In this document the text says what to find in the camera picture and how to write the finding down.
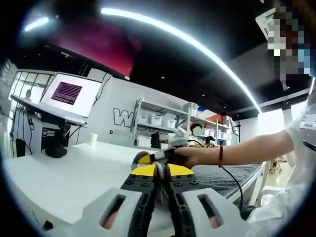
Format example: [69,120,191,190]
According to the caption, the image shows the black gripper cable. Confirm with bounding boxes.
[221,165,245,213]

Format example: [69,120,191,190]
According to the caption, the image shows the grey towel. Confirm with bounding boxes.
[132,151,262,207]

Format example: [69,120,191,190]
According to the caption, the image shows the curved ceiling light strip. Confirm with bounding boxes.
[100,7,263,115]

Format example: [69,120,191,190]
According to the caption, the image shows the white chest device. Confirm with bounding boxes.
[298,93,316,155]

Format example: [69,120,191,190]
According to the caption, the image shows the person's white clothing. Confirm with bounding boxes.
[245,76,316,237]

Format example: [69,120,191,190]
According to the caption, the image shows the large red hanging screen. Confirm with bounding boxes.
[45,19,144,81]

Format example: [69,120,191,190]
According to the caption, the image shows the black tripod stand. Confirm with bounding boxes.
[229,117,241,145]

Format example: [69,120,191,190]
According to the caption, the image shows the black bag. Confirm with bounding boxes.
[151,132,161,149]

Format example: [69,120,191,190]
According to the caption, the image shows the white rectangular box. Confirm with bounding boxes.
[136,136,152,148]

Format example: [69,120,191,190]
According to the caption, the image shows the row of white storage boxes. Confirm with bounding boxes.
[139,102,233,140]

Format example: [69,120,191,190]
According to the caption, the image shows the ceiling air conditioner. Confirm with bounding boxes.
[255,7,277,41]

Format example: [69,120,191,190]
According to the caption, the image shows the straight ceiling light strip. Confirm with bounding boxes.
[24,16,50,33]

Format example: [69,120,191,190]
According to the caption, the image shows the red bead bracelet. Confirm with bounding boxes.
[217,145,224,168]

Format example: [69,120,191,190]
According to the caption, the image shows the grey metal storage shelf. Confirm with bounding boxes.
[132,98,239,149]

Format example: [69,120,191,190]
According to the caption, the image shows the black framed glass partition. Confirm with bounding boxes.
[9,71,54,99]

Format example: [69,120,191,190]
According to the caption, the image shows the person's right hand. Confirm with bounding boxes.
[172,147,207,169]

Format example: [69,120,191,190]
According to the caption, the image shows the black seat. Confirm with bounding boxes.
[240,204,259,220]

